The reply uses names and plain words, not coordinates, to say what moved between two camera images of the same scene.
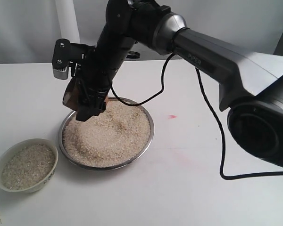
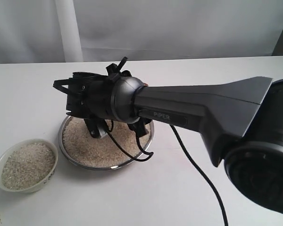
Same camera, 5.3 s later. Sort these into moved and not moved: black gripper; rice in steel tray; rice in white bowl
Moved: black gripper
Not moved: rice in steel tray; rice in white bowl
